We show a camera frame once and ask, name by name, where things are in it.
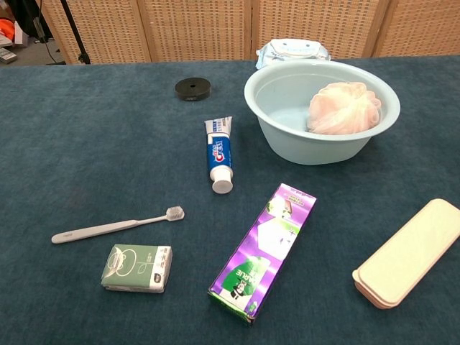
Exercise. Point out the pink bath loofah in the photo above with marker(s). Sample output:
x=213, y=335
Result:
x=341, y=108

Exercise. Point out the green tissue pack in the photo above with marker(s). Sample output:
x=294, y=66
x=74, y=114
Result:
x=133, y=269

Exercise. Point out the beige plastic case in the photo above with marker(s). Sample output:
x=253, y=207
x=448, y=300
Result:
x=406, y=258

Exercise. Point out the light blue plastic basin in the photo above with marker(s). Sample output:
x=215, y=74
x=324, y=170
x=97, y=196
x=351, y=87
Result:
x=309, y=151

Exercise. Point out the blue white toothpaste tube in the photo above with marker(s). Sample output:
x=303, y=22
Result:
x=219, y=151

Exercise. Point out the purple toothpaste carton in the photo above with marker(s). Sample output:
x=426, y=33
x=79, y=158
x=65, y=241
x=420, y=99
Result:
x=258, y=258

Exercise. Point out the black round disc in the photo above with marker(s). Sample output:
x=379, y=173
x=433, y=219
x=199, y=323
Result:
x=187, y=91

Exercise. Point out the white toothbrush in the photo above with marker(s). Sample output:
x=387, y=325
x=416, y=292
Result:
x=108, y=228

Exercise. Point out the pale blue wet wipes pack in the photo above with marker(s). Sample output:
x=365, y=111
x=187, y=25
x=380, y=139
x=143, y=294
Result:
x=291, y=48

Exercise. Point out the woven folding screen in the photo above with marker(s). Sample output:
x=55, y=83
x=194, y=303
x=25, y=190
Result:
x=197, y=28

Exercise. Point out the blue table cloth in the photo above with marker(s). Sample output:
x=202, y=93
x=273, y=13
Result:
x=54, y=179

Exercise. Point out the black tripod stand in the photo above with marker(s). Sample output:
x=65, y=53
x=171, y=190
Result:
x=73, y=28

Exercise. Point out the orange item on floor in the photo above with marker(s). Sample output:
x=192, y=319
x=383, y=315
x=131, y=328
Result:
x=7, y=30

